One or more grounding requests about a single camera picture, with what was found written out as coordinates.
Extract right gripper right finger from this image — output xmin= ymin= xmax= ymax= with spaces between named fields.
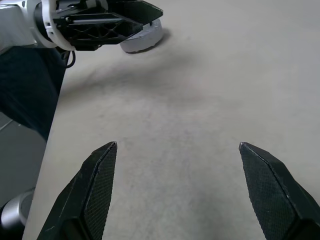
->
xmin=238 ymin=141 xmax=320 ymax=240

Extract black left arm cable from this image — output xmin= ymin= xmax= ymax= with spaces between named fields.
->
xmin=56 ymin=47 xmax=76 ymax=69

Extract motor stator base copper windings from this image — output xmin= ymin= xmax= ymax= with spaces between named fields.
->
xmin=119 ymin=26 xmax=165 ymax=55

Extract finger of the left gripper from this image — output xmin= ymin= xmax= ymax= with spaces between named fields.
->
xmin=65 ymin=13 xmax=145 ymax=49
xmin=107 ymin=0 xmax=164 ymax=26

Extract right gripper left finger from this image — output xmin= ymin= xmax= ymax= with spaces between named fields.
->
xmin=36 ymin=141 xmax=118 ymax=240

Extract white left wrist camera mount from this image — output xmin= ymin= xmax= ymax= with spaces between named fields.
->
xmin=40 ymin=0 xmax=76 ymax=52

